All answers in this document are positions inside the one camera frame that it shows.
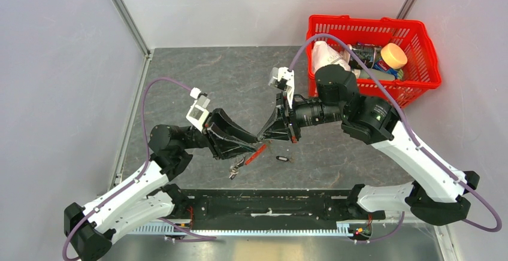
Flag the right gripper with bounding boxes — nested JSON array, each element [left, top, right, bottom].
[[258, 89, 346, 142]]

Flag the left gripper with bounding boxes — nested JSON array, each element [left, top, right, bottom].
[[181, 108, 261, 160]]

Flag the keyring bunch with tags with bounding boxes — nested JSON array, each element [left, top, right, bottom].
[[228, 141, 272, 180]]

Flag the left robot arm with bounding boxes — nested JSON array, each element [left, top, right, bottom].
[[62, 108, 259, 260]]

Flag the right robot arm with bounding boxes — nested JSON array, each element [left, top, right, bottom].
[[258, 65, 479, 226]]

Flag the black key tag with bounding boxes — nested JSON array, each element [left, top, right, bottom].
[[276, 156, 293, 162]]

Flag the white plastic bag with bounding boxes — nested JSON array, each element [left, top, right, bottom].
[[311, 41, 351, 74]]

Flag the grey green pouch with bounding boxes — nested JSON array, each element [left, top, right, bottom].
[[353, 69, 396, 81]]

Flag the dark printed can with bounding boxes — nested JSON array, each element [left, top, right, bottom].
[[342, 43, 382, 69]]

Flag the jar with yellow lid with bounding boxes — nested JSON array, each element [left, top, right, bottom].
[[372, 43, 408, 80]]

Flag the red plastic basket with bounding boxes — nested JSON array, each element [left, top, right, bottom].
[[306, 14, 442, 108]]

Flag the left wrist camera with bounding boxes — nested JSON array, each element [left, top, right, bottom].
[[186, 87, 210, 132]]

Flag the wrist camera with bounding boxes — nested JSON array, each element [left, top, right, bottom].
[[268, 67, 295, 109], [186, 87, 210, 132]]

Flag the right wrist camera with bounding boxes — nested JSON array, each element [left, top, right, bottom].
[[268, 67, 295, 109]]

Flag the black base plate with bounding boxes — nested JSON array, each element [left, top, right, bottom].
[[170, 189, 386, 232]]

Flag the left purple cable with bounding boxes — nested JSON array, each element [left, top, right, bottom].
[[61, 77, 199, 261]]

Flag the purple cable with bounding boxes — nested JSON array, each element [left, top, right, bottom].
[[61, 77, 199, 261], [288, 33, 503, 233]]

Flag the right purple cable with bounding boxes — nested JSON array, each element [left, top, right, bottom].
[[288, 33, 503, 233]]

